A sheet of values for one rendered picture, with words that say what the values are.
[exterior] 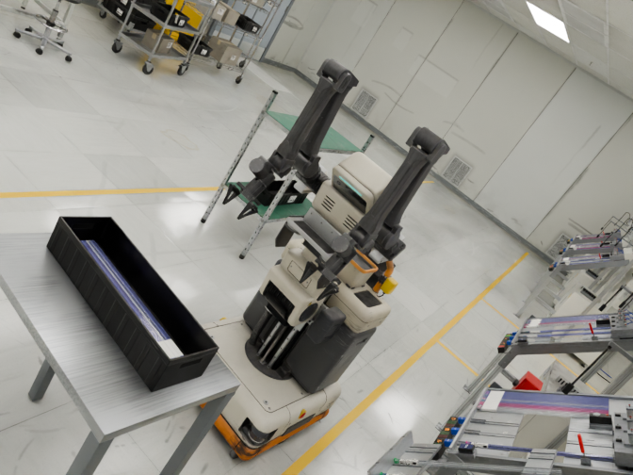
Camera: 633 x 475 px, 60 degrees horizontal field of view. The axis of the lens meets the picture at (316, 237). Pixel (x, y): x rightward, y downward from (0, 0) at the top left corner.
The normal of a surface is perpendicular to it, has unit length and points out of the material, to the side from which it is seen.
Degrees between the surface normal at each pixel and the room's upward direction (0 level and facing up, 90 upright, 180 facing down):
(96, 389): 0
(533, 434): 90
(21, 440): 0
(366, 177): 42
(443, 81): 90
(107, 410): 0
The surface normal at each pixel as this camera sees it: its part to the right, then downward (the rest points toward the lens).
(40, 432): 0.51, -0.78
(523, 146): -0.47, 0.10
